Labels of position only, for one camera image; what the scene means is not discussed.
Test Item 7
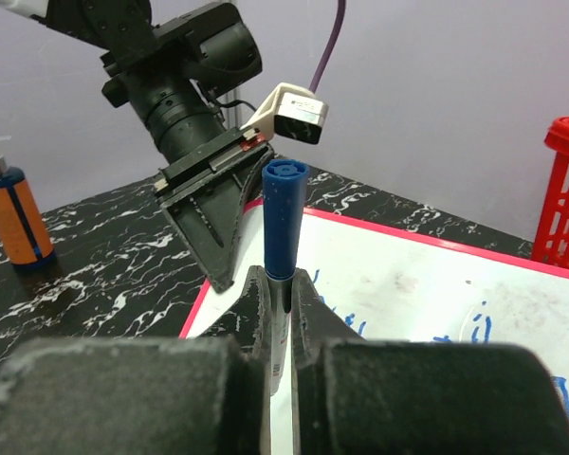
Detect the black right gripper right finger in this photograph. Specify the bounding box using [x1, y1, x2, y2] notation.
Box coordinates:
[291, 270, 569, 454]

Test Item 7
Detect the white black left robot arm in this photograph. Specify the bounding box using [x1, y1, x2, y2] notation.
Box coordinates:
[2, 0, 274, 292]

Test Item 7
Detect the red plastic shopping basket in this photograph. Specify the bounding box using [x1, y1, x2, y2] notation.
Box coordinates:
[531, 117, 569, 269]

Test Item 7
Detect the pink framed whiteboard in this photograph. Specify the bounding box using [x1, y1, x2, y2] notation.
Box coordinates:
[178, 196, 569, 455]

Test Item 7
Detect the orange spray bottle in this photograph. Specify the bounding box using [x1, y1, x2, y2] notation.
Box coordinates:
[0, 136, 55, 269]

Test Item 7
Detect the white blue whiteboard marker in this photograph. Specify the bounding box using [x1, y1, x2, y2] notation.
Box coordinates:
[262, 159, 309, 394]

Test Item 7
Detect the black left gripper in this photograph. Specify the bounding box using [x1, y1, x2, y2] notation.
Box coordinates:
[153, 128, 274, 292]

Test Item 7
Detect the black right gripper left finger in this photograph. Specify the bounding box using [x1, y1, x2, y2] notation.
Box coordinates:
[0, 266, 271, 454]

